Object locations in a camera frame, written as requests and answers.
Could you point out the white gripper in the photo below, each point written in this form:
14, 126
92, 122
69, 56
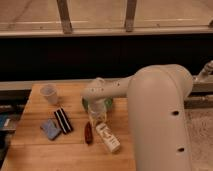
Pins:
96, 108

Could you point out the white lotion bottle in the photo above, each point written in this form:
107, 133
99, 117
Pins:
108, 137

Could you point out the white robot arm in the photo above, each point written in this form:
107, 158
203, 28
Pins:
155, 101

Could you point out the dark red snack bar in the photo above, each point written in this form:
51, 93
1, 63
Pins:
88, 133

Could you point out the green ceramic bowl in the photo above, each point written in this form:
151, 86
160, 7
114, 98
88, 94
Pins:
108, 104

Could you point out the black white striped box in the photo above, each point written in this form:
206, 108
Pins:
63, 121

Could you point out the blue sponge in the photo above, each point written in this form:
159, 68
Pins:
50, 129

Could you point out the clear plastic cup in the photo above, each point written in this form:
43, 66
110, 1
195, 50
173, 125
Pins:
49, 92

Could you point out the left window frame post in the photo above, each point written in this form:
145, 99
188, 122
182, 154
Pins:
64, 16

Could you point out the window frame post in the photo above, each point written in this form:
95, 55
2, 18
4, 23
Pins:
130, 15
64, 16

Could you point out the right window frame post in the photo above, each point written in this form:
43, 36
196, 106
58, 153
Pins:
130, 15

